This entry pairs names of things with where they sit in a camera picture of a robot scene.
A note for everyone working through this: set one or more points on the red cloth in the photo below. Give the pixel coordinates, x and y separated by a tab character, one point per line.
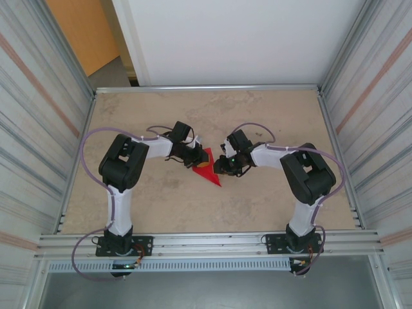
209	175

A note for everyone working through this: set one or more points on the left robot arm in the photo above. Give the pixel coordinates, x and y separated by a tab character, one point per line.
124	161

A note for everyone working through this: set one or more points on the black base connector box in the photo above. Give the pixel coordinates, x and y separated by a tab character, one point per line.
120	273
299	270

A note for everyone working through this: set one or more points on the orange wooden door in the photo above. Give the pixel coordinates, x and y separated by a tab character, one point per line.
83	32

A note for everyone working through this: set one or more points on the corrugated metal side panel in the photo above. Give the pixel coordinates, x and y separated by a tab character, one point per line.
25	128
386	128

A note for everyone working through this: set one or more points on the aluminium table end rail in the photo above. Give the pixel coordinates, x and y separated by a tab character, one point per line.
206	88

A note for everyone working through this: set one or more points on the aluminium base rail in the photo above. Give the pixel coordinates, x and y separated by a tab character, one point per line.
206	244

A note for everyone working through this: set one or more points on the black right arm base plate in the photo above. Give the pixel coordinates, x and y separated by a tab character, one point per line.
273	243

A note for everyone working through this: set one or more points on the aluminium side rail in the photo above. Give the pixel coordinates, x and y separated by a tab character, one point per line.
88	112
330	112

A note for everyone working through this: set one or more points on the white door frame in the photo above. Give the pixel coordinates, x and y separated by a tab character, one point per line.
132	48

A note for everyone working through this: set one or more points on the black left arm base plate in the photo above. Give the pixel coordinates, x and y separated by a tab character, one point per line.
145	246

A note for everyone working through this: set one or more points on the aluminium corner post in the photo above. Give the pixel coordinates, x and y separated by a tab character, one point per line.
72	64
349	48

